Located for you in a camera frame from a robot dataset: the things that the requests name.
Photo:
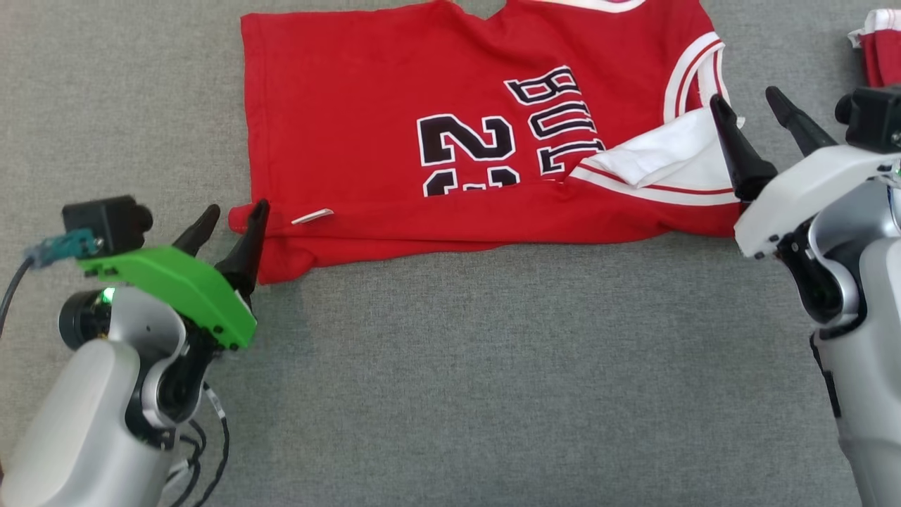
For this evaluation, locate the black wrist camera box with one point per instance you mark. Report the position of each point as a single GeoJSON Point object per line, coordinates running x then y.
{"type": "Point", "coordinates": [876, 120]}
{"type": "Point", "coordinates": [105, 222]}

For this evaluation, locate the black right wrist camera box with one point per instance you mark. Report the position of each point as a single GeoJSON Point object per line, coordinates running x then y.
{"type": "Point", "coordinates": [876, 120]}

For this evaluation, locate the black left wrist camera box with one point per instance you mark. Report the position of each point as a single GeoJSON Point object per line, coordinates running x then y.
{"type": "Point", "coordinates": [105, 222]}

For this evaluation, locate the red shorts with white trim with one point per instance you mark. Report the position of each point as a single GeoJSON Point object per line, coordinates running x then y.
{"type": "Point", "coordinates": [883, 56]}

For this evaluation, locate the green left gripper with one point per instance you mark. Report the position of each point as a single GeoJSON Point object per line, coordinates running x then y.
{"type": "Point", "coordinates": [183, 278]}

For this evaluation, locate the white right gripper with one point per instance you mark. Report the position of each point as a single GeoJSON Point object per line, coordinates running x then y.
{"type": "Point", "coordinates": [809, 183]}

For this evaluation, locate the red number 23 basketball jersey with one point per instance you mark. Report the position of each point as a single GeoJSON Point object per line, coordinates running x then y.
{"type": "Point", "coordinates": [352, 84]}

